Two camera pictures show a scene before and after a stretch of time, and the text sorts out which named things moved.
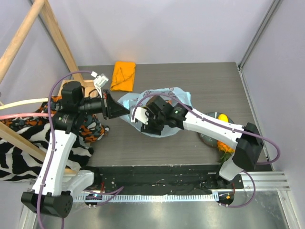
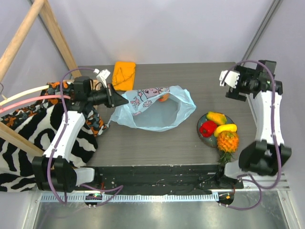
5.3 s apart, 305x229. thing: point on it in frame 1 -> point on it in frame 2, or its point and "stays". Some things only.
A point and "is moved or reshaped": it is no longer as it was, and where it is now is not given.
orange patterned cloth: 91,130 -> 95,123
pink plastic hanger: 25,115 -> 32,99
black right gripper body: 152,114 -> 236,96
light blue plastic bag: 174,94 is moved or reshaped
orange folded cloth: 123,76 stays
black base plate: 163,180 stays
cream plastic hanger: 2,106 -> 8,99
